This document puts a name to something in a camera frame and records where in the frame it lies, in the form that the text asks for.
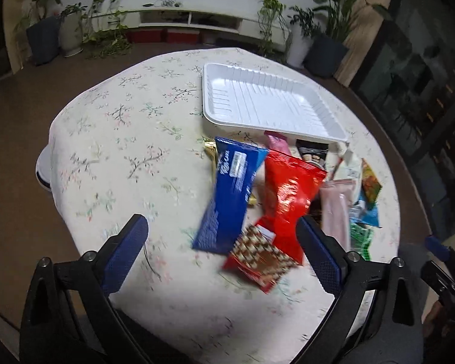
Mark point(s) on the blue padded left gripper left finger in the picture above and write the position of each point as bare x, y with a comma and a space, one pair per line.
119, 253

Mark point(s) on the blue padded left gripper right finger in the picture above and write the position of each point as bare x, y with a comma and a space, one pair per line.
324, 253

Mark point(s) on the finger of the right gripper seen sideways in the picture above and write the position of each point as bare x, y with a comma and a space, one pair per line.
436, 246

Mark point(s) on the green seaweed snack bag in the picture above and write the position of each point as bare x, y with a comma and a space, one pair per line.
361, 239

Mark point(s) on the pale pink long pack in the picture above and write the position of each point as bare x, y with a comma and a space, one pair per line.
336, 199

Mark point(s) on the small red checkered snack packet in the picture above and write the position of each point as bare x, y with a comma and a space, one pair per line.
255, 256

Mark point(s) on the orange yellow snack packet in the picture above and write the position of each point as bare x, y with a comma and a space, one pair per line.
370, 184

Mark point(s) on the large red snack bag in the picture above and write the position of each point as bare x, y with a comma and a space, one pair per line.
290, 186

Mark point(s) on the white long snack pack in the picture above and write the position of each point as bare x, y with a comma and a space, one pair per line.
348, 166

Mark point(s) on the black cookie snack pack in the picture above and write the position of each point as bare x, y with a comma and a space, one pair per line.
313, 152

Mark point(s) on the gold snack packet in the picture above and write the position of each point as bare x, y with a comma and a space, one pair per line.
210, 149

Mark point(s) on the light blue snack bag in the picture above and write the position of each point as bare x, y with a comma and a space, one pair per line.
362, 213

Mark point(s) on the pink wafer snack pack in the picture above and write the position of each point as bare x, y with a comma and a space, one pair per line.
278, 142

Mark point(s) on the person's right hand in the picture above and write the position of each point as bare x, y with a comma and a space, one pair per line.
435, 322

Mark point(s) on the white plastic tray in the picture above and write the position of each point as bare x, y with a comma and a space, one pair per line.
244, 98

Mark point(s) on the dark potted plant right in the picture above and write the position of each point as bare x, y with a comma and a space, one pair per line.
329, 23

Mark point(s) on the dark potted plant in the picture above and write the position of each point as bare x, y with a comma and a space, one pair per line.
329, 23
42, 30

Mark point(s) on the trailing vine plant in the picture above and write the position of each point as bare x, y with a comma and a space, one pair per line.
105, 30

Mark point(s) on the white potted plant right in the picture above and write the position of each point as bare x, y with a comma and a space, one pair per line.
270, 16

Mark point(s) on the white potted plant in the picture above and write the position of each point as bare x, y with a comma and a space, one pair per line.
270, 16
71, 29

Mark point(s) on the dark potted plant left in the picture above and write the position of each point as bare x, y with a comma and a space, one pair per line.
42, 30

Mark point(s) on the white potted plant left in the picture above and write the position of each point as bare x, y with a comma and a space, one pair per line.
71, 29

